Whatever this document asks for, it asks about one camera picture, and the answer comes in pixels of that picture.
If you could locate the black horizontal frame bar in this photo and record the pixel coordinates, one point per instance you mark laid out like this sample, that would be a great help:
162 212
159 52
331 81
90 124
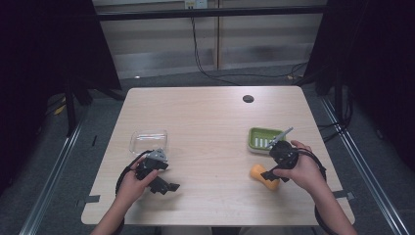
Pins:
208 13

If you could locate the grey tape strip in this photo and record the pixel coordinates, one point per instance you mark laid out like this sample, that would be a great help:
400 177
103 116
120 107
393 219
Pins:
88 199
345 195

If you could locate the black curtain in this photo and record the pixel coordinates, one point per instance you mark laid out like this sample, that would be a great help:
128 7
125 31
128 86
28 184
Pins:
49 58
375 65

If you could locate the dark round table grommet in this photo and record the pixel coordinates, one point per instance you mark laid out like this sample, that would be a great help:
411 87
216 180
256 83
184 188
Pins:
248 98

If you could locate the white wall outlet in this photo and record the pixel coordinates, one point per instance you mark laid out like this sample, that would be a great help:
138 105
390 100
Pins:
195 3

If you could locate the clear plastic container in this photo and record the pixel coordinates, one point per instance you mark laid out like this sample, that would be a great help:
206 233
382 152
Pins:
148 141

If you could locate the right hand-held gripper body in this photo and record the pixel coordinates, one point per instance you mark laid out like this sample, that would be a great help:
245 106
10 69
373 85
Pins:
284 153

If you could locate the orange soap bar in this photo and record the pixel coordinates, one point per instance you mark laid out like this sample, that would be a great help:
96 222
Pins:
265 178

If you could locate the green soap dish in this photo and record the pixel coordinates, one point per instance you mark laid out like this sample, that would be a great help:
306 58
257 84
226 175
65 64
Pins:
261 139

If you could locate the yellow floor tape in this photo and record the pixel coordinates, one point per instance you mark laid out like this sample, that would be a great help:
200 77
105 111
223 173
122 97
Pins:
60 109

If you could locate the black metal stand leg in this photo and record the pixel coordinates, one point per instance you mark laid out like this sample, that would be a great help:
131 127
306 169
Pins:
70 111

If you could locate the person's left hand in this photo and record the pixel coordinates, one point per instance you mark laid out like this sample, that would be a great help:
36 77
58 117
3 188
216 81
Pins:
132 186

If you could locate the metal floor rail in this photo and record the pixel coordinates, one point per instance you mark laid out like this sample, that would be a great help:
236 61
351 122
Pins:
49 186
365 173

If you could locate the person's right hand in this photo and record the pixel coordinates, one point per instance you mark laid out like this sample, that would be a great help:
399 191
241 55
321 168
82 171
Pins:
305 171

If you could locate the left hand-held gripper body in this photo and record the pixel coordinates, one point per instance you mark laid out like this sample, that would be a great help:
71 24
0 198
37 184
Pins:
151 164

